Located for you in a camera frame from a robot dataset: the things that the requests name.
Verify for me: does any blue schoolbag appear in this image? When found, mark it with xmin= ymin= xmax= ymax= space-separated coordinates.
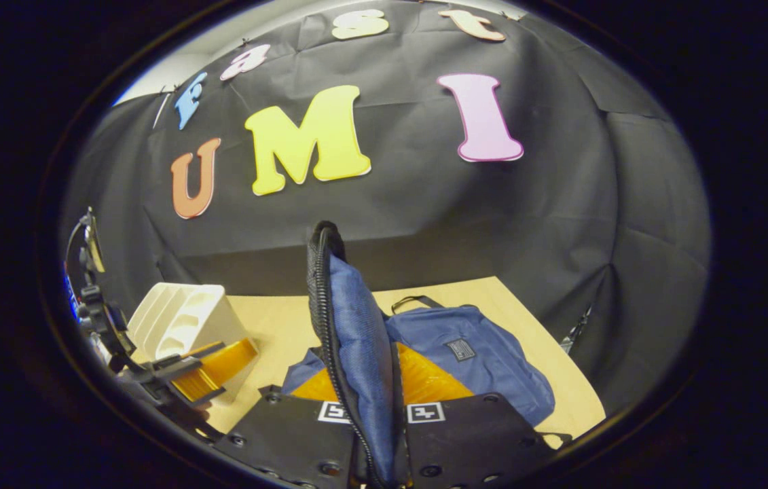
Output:
xmin=282 ymin=221 xmax=556 ymax=486

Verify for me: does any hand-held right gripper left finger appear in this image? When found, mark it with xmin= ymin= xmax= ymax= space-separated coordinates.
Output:
xmin=214 ymin=369 xmax=365 ymax=489

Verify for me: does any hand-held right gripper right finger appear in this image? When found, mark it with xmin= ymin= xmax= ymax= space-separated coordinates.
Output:
xmin=394 ymin=342 xmax=554 ymax=489

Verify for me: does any black backdrop cloth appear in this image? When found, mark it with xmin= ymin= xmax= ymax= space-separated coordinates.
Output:
xmin=61 ymin=0 xmax=710 ymax=415

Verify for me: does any cream plastic bookshelf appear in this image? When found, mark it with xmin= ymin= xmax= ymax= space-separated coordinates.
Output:
xmin=127 ymin=283 xmax=259 ymax=405

